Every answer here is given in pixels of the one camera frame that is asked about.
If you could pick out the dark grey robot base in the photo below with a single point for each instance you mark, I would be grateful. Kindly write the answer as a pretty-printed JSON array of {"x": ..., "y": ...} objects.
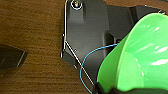
[{"x": 90, "y": 30}]

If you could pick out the green plastic bowl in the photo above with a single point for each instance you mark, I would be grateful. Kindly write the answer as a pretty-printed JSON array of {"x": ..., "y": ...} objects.
[{"x": 140, "y": 56}]

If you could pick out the foosball table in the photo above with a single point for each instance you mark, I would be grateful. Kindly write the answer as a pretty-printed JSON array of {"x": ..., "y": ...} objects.
[{"x": 11, "y": 56}]

